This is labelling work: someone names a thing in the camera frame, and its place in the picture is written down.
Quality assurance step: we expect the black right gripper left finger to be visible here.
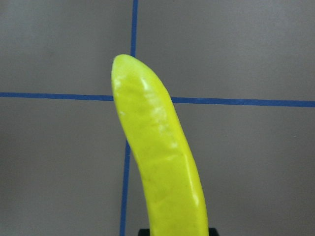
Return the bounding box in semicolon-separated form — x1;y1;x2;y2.
138;229;150;236

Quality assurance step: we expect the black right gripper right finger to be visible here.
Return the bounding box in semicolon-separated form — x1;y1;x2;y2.
209;228;219;236

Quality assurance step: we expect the greenish yellow banana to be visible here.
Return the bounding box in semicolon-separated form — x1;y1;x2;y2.
111;54;209;236

